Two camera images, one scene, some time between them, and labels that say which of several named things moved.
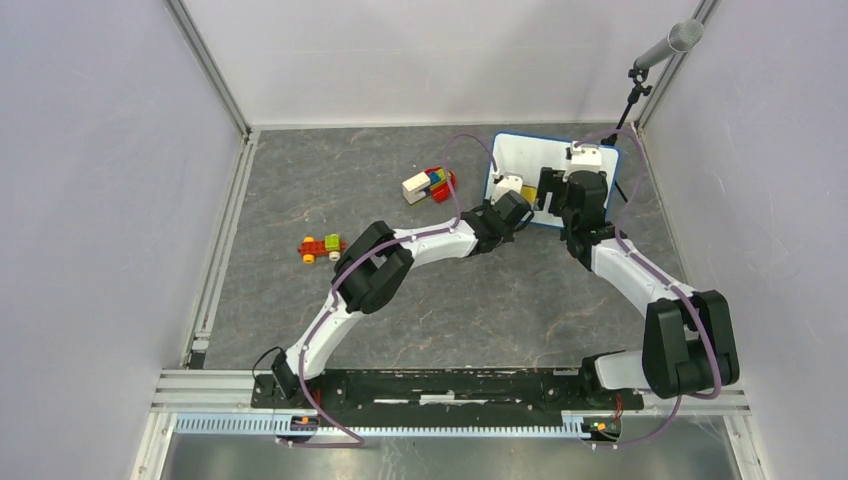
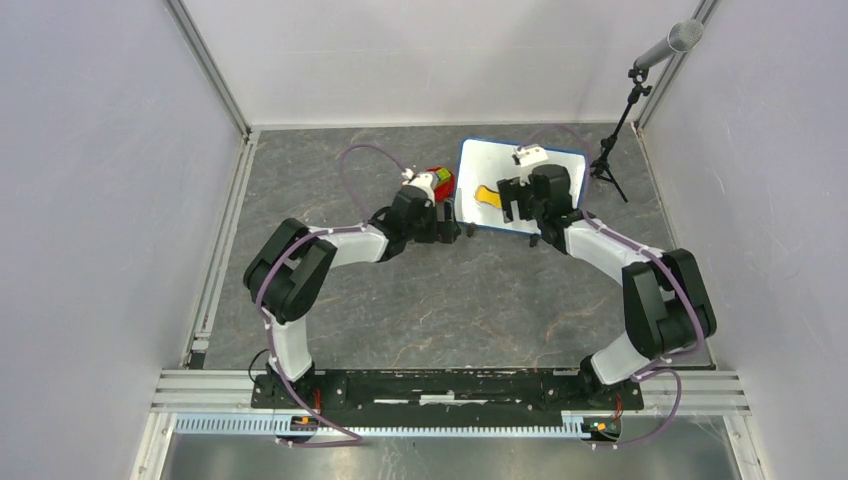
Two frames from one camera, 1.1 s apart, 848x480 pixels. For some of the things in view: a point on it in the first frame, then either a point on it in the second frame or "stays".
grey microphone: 683,36 stays
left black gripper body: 505,237 -> 424,230
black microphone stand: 639,76 stays
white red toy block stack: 436,186 stays
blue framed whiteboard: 525,155 -> 482,163
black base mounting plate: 443,389 stays
